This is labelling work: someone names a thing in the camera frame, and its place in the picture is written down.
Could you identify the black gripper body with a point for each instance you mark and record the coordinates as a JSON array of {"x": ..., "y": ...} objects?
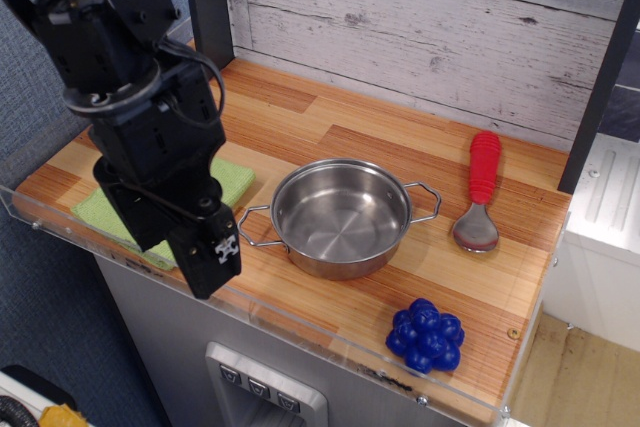
[{"x": 163, "y": 127}]

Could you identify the yellow object bottom left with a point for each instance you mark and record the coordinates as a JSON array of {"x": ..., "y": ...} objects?
[{"x": 61, "y": 416}]

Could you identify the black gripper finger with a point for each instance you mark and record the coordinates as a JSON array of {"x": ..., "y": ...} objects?
[
  {"x": 207, "y": 251},
  {"x": 138, "y": 206}
]

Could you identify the silver dispenser button panel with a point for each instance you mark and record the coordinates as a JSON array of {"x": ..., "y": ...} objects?
[{"x": 251, "y": 393}]

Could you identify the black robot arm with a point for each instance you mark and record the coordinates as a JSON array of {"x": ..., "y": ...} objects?
[{"x": 97, "y": 44}]

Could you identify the clear acrylic guard rail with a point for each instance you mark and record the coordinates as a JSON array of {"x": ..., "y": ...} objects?
[{"x": 171, "y": 330}]

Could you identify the dark right upright post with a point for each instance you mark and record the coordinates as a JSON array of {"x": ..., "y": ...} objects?
[{"x": 615, "y": 54}]

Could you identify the white side cabinet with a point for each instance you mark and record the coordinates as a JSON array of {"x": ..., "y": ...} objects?
[{"x": 593, "y": 281}]

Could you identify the stainless steel pot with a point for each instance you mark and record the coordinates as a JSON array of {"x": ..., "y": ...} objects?
[{"x": 342, "y": 219}]

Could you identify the red handled metal spoon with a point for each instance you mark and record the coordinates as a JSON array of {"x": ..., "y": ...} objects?
[{"x": 474, "y": 231}]

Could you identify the blue toy grapes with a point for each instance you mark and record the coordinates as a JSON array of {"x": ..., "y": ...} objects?
[{"x": 426, "y": 338}]

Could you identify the grey toy fridge cabinet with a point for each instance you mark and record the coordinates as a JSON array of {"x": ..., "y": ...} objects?
[{"x": 355, "y": 309}]

